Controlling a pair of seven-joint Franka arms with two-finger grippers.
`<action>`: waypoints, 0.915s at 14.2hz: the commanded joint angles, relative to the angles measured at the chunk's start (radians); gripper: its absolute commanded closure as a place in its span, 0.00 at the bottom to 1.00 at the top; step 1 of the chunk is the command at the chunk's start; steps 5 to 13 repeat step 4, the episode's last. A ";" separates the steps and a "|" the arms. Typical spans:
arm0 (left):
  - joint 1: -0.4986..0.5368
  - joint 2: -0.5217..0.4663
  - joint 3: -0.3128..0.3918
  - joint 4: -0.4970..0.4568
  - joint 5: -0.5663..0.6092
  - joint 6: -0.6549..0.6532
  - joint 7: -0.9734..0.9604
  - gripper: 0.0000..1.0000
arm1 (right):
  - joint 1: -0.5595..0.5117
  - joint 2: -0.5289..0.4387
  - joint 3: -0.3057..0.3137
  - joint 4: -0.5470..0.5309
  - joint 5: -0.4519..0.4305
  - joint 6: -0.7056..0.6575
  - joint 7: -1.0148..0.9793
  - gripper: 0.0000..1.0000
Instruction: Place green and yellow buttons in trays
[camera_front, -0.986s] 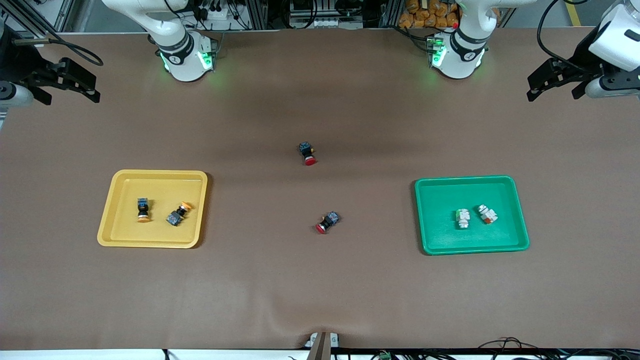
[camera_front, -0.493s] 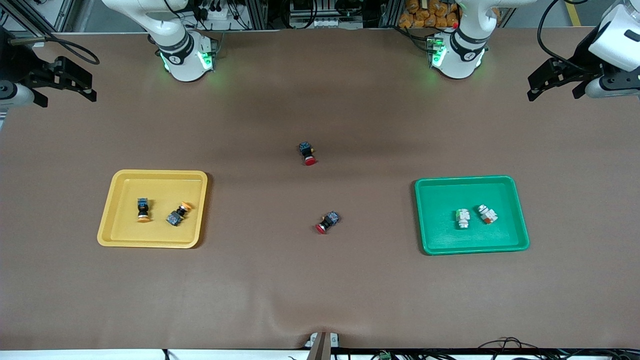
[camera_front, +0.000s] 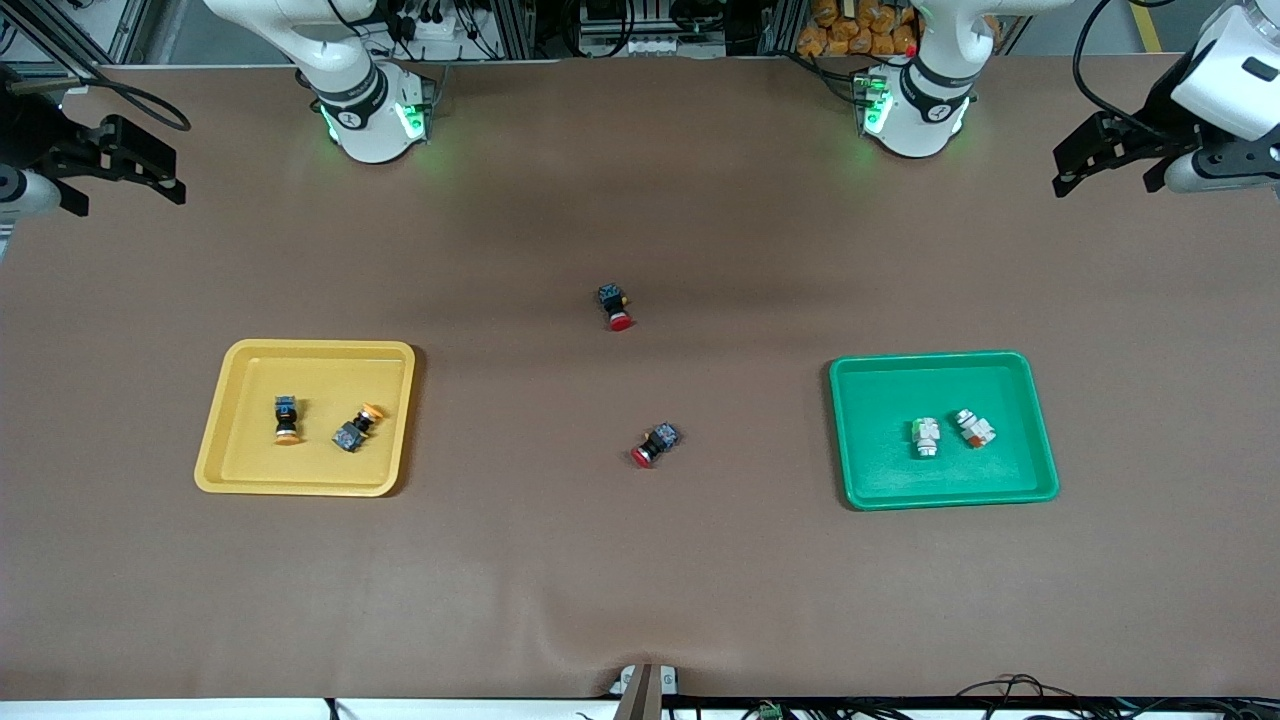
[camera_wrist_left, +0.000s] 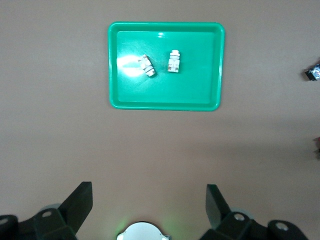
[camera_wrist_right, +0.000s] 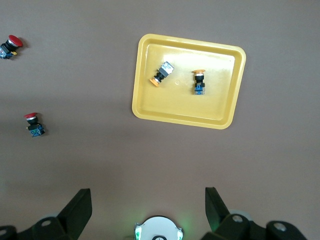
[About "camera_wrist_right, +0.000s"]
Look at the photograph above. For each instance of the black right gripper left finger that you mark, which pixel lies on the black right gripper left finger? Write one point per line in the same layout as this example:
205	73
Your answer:
72	215

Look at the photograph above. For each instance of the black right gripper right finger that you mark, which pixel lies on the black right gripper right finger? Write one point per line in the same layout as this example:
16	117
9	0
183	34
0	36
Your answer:
217	220

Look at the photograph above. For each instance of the yellow push button blue base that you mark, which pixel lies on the yellow push button blue base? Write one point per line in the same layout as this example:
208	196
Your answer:
199	83

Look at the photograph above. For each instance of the yellow push button grey base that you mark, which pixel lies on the yellow push button grey base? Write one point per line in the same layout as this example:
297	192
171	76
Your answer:
163	71

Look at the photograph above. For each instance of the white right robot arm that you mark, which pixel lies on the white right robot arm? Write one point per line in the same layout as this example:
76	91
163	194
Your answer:
158	227

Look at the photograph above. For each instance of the brown table mat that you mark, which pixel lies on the brown table mat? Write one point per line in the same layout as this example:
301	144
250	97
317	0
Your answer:
100	162

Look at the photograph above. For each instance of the red push button blue base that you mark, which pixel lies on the red push button blue base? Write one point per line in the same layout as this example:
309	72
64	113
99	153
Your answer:
36	130

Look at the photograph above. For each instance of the yellow plastic tray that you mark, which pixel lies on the yellow plastic tray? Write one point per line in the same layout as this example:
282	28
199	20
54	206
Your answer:
175	107

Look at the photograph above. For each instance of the red push button black base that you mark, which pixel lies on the red push button black base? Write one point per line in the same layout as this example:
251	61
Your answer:
12	42

